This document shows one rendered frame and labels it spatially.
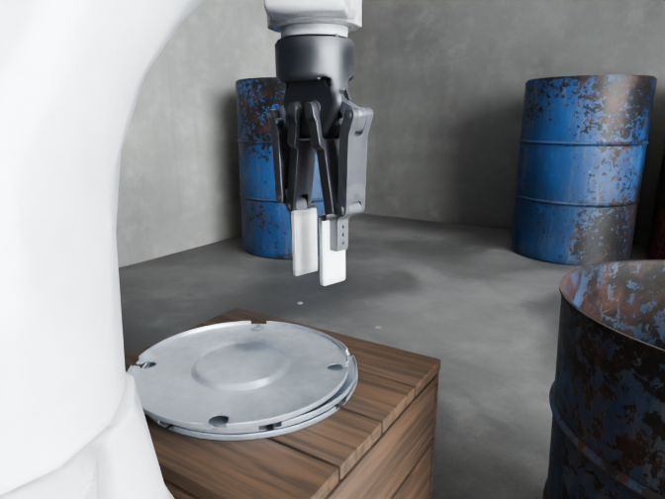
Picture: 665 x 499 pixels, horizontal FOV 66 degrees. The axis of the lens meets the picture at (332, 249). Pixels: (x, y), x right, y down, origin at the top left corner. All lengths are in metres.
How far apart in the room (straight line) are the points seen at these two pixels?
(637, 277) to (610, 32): 2.54
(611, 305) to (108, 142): 0.82
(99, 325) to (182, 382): 0.51
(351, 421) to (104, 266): 0.48
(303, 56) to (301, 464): 0.39
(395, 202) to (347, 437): 3.20
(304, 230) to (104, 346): 0.38
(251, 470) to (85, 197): 0.43
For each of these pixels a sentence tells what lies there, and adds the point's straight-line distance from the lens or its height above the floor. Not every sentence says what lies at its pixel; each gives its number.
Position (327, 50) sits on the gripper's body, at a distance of 0.48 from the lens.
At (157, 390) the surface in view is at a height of 0.37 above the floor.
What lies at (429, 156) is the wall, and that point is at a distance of 3.59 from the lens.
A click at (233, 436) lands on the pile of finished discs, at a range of 0.60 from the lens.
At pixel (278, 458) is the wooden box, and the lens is 0.57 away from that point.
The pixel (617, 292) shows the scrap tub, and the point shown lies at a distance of 0.91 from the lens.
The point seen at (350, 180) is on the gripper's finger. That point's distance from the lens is 0.47.
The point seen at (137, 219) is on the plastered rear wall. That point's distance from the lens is 2.68.
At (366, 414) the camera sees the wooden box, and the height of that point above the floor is 0.35.
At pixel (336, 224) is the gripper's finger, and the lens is 0.49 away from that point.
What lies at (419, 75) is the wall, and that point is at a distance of 3.63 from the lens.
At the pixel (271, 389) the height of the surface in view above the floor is 0.37.
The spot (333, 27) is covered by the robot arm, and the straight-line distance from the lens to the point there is 0.49.
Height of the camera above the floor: 0.69
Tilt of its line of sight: 14 degrees down
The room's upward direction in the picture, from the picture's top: straight up
